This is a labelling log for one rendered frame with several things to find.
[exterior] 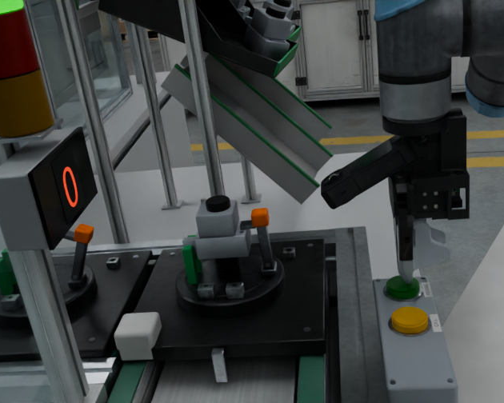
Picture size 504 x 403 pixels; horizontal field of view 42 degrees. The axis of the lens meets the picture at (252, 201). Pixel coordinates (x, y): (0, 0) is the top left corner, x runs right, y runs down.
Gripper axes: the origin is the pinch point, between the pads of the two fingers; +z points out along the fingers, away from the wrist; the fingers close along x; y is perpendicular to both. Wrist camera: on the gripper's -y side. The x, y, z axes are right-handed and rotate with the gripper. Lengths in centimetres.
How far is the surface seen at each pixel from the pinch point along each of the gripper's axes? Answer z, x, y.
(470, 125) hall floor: 99, 336, 74
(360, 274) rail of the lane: 2.5, 4.5, -5.0
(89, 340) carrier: 1.3, -8.7, -37.3
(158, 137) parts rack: -3, 54, -43
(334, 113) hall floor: 99, 388, -10
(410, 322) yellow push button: 1.3, -8.4, -0.1
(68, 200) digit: -20.9, -18.6, -30.6
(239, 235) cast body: -7.0, -0.6, -19.0
